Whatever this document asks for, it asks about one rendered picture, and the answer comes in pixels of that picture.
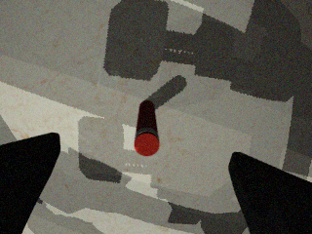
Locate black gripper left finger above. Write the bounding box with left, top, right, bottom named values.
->
left=0, top=133, right=61, bottom=234

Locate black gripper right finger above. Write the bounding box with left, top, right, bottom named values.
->
left=227, top=151, right=312, bottom=234

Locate red peg with white band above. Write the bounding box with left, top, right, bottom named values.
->
left=134, top=101, right=159, bottom=156

